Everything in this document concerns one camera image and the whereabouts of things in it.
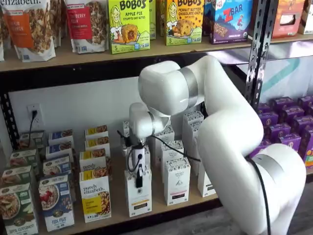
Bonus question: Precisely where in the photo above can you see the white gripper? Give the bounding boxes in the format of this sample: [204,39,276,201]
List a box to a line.
[129,144,146,188]

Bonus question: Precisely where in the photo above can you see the wooden shelf board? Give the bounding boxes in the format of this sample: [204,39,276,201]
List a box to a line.
[246,31,313,45]
[0,31,255,72]
[36,144,221,235]

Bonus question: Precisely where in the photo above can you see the white box pink strip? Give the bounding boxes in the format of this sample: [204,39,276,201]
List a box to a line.
[149,125,176,167]
[164,157,192,207]
[160,140,185,169]

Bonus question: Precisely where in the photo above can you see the Purely Elizabeth yellow white box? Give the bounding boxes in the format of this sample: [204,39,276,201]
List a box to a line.
[84,136,111,154]
[84,125,109,141]
[79,167,112,223]
[79,148,110,173]

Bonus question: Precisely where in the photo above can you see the white box black strip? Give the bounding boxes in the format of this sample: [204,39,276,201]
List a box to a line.
[182,111,205,138]
[192,137,201,176]
[188,120,205,157]
[197,160,218,198]

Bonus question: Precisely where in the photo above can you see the blue oatmeal box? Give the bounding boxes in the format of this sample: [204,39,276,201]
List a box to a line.
[45,141,74,160]
[38,174,75,233]
[43,154,73,177]
[48,129,75,146]

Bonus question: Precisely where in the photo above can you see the green oatmeal box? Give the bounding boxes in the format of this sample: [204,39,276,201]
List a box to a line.
[9,148,40,169]
[0,183,40,235]
[0,165,34,189]
[18,130,46,150]

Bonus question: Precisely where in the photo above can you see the green Bobo's apple pie box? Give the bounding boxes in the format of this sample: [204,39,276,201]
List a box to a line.
[148,0,157,41]
[107,0,151,55]

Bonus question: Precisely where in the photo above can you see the yellow Bobo's peanut butter box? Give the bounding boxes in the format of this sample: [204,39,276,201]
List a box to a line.
[165,0,205,47]

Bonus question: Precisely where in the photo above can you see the blue purple Zbar box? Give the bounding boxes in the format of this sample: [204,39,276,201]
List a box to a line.
[202,0,254,46]

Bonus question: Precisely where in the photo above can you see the orange snack box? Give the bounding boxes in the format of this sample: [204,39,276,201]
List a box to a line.
[270,0,306,39]

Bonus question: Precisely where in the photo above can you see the white brown snack box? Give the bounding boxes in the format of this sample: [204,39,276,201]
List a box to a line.
[298,0,313,35]

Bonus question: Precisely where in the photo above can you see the black metal shelving rack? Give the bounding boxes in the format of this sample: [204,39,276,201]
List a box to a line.
[0,0,272,235]

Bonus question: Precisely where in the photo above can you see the red label granola bag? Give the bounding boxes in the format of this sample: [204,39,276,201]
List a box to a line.
[65,0,109,54]

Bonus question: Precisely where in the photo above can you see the white granola bag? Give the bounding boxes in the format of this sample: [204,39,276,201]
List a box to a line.
[0,7,6,62]
[48,0,68,48]

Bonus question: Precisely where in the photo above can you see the orange label granola bag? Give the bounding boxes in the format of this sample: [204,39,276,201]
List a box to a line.
[1,0,57,63]

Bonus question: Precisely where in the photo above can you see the white sheet teal stripe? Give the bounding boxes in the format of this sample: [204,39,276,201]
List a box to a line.
[234,43,313,103]

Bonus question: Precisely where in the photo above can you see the black power cord plug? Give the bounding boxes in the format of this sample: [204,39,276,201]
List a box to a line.
[28,110,39,147]

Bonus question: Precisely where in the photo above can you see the white wall outlet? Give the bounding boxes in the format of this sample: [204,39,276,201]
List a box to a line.
[26,104,43,129]

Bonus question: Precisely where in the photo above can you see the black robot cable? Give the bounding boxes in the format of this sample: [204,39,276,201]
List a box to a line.
[116,129,272,235]

